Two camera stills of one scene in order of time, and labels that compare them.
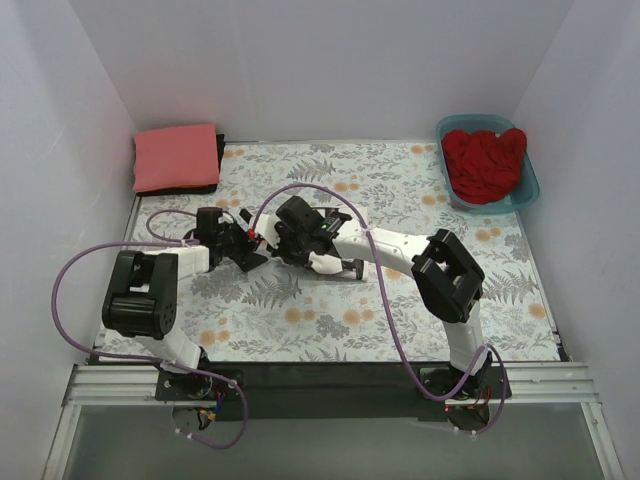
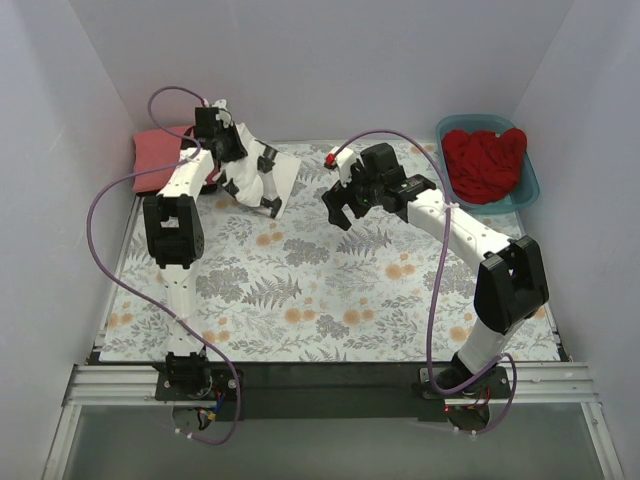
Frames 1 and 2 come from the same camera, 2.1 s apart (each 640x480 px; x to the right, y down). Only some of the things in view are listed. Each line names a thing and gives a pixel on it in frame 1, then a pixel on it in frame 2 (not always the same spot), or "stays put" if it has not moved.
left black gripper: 236,245 to 265,163
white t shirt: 328,264 to 253,185
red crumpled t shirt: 483,166 stays put
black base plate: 317,390 stays put
